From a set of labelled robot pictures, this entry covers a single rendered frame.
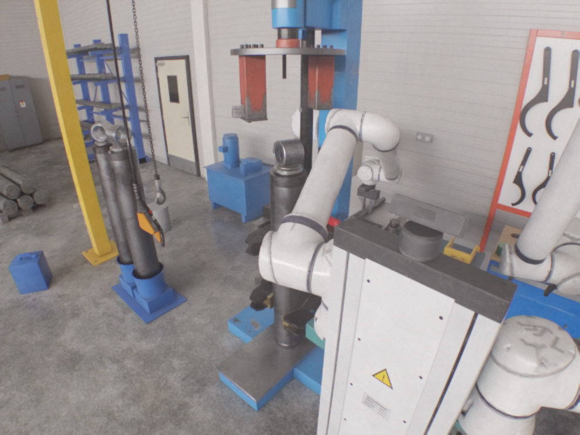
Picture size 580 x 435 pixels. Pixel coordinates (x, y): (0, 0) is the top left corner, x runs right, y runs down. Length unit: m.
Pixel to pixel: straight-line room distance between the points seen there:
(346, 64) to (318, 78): 0.28
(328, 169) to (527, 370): 0.78
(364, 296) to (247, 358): 1.91
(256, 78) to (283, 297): 1.36
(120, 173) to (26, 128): 8.90
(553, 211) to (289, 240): 0.66
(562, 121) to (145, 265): 3.66
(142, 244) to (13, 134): 8.87
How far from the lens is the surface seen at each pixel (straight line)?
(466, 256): 2.02
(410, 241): 0.58
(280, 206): 1.90
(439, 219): 0.58
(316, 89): 1.84
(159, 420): 2.56
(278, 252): 0.95
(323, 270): 0.90
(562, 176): 0.84
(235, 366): 2.51
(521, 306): 2.61
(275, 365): 2.50
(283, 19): 1.75
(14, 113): 11.41
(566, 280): 1.07
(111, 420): 2.67
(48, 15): 3.84
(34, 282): 4.09
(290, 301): 2.27
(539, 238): 0.94
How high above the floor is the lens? 2.10
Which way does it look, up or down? 27 degrees down
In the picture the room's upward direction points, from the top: straight up
